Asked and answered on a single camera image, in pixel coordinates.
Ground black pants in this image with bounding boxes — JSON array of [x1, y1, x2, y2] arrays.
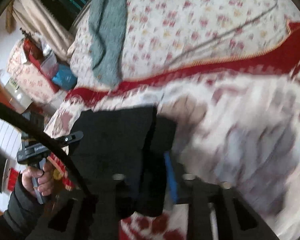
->
[[69, 106, 177, 219]]

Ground person left hand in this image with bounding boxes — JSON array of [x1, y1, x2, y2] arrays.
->
[[21, 160, 56, 197]]

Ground black jacket left sleeve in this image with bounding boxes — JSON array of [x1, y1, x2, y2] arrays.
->
[[0, 177, 44, 239]]

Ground blue plastic bag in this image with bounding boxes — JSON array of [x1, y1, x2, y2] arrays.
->
[[52, 64, 77, 91]]

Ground floral storage box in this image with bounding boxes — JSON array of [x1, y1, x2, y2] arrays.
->
[[6, 40, 59, 104]]

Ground red white leaf blanket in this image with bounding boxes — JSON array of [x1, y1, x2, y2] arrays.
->
[[45, 22, 300, 239]]

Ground beige curtain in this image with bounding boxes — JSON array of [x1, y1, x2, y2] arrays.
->
[[10, 0, 75, 61]]

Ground teal fleece garment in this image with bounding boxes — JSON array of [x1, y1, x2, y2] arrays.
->
[[88, 0, 127, 88]]

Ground white floral bed sheet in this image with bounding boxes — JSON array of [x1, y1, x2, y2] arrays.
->
[[70, 0, 300, 91]]

